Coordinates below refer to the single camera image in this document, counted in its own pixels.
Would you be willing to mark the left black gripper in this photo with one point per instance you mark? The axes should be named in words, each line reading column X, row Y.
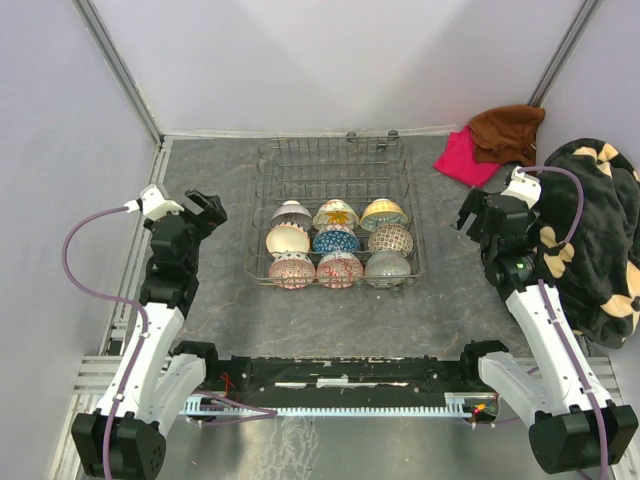
column 210, row 216

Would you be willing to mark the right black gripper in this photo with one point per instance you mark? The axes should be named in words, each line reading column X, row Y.
column 472, row 204

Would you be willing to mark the purple striped bowl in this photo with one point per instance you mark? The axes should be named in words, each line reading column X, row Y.
column 293, row 212

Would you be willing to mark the yellow rim blue pattern bowl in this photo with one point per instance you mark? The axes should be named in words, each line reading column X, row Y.
column 380, row 212

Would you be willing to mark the grey wire dish rack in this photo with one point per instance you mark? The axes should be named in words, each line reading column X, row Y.
column 314, row 170

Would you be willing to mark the orange flower leaf bowl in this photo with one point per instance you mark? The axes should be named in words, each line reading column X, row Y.
column 335, row 211

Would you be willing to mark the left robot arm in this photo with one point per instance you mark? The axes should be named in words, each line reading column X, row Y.
column 124, row 437

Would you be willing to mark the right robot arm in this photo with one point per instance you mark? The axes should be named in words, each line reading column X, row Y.
column 572, row 421

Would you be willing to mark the pink cloth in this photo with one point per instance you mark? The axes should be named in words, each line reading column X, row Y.
column 458, row 161

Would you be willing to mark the brown cloth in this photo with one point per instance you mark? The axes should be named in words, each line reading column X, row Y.
column 506, row 134

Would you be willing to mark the cream bowl orange rim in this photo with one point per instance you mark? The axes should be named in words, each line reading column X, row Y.
column 287, row 237

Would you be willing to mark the brown dotted pattern bowl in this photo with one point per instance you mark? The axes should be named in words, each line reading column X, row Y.
column 391, row 237

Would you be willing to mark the grey hexagon pattern bowl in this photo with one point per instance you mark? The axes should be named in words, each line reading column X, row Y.
column 386, row 269

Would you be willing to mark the red diamond pattern bowl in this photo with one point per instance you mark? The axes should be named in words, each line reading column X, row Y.
column 292, row 270

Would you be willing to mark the blue triangle pattern bowl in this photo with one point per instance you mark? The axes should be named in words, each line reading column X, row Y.
column 336, row 237

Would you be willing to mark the black flower blanket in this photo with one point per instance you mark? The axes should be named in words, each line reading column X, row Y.
column 589, row 206

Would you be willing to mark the red geometric pattern bowl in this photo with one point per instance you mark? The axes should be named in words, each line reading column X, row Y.
column 339, row 270

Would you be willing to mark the black base bar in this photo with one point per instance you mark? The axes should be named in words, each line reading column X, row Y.
column 343, row 381

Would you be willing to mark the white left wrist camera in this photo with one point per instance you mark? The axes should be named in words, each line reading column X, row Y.
column 154, row 203

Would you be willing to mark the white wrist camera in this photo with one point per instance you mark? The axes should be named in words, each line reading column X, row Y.
column 522, row 186
column 154, row 203

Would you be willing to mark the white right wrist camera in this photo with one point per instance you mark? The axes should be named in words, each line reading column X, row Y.
column 522, row 186

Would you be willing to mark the light blue cable duct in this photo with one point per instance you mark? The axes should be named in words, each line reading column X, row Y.
column 454, row 407

